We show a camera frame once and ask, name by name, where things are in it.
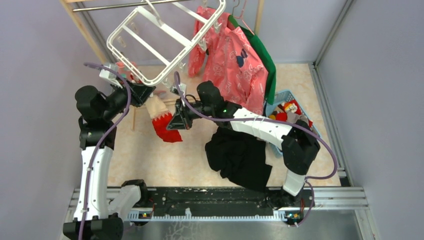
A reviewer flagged pink hanging sock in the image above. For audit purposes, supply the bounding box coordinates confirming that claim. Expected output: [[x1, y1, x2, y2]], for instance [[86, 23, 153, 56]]
[[115, 62, 139, 83]]

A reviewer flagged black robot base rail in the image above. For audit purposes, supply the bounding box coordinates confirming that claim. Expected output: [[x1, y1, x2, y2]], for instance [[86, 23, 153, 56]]
[[67, 186, 369, 228]]

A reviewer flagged beige and red animal sock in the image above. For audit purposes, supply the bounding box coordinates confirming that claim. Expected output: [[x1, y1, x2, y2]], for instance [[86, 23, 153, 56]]
[[144, 94, 183, 143]]

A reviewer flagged green garment on hanger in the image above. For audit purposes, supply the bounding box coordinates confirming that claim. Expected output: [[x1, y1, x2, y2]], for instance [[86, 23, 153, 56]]
[[228, 14, 277, 105]]

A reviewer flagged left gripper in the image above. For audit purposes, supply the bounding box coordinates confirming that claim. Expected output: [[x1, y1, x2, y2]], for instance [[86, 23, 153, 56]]
[[101, 75, 156, 121]]

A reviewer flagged wooden frame post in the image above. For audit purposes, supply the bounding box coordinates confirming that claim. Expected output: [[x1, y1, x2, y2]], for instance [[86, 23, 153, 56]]
[[59, 0, 137, 132]]

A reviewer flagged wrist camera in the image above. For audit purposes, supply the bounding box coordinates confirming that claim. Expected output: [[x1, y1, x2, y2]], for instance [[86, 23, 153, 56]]
[[99, 62, 124, 89], [169, 83, 187, 98]]

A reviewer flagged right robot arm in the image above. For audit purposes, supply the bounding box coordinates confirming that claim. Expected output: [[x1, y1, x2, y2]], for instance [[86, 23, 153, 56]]
[[167, 75, 321, 206]]

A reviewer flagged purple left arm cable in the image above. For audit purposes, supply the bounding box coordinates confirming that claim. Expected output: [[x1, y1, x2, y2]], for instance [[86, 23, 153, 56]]
[[76, 62, 133, 240]]

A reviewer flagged black cloth pile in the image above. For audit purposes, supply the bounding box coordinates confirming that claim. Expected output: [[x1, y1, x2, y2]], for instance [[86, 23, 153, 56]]
[[205, 127, 272, 193]]

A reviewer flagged red patterned sock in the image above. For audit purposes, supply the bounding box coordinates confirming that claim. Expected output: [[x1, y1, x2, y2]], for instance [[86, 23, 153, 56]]
[[267, 100, 313, 127]]

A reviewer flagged white plastic sock hanger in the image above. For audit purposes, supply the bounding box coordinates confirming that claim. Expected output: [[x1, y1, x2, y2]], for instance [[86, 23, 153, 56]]
[[106, 0, 227, 87]]

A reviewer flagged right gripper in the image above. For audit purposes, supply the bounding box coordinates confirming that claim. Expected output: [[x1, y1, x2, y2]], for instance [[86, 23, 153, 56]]
[[166, 97, 214, 131]]

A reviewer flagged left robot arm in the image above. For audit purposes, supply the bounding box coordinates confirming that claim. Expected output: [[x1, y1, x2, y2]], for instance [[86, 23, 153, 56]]
[[62, 83, 156, 240]]

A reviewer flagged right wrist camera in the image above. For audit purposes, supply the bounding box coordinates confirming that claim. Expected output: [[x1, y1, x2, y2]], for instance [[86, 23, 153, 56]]
[[169, 83, 187, 98]]

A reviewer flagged pink printed shirt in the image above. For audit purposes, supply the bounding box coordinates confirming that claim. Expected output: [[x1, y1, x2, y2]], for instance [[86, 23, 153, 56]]
[[187, 12, 269, 115]]

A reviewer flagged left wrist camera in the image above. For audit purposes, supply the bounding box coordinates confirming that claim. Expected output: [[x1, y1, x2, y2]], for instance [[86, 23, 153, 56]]
[[99, 62, 124, 89]]

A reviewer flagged light blue plastic basket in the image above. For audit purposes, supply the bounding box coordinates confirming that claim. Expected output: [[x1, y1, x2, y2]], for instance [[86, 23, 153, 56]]
[[264, 90, 321, 137]]

